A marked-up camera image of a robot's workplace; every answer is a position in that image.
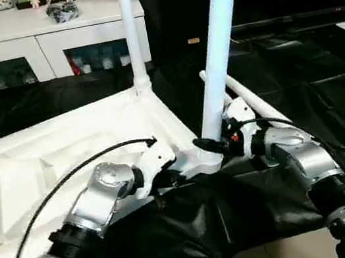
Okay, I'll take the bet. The grey crumpled clump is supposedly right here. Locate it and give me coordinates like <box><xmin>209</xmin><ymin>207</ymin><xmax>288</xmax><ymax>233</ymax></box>
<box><xmin>44</xmin><ymin>0</ymin><xmax>82</xmax><ymax>26</ymax></box>

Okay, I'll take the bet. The white glass-door cabinet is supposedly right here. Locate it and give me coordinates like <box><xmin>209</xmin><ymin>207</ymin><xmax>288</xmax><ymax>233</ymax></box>
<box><xmin>0</xmin><ymin>0</ymin><xmax>155</xmax><ymax>91</ymax></box>

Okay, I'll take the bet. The black plastic table mat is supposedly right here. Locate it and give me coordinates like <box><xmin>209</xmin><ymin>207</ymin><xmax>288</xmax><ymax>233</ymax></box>
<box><xmin>0</xmin><ymin>20</ymin><xmax>345</xmax><ymax>258</ymax></box>

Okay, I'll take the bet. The white plastic table leg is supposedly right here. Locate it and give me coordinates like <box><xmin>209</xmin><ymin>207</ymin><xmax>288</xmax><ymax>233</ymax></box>
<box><xmin>176</xmin><ymin>0</ymin><xmax>273</xmax><ymax>159</ymax></box>
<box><xmin>116</xmin><ymin>0</ymin><xmax>154</xmax><ymax>98</ymax></box>
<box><xmin>198</xmin><ymin>62</ymin><xmax>256</xmax><ymax>131</ymax></box>
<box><xmin>222</xmin><ymin>66</ymin><xmax>292</xmax><ymax>132</ymax></box>

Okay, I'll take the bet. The white plastic table top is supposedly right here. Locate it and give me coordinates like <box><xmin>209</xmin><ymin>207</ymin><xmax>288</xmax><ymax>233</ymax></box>
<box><xmin>0</xmin><ymin>72</ymin><xmax>244</xmax><ymax>258</ymax></box>

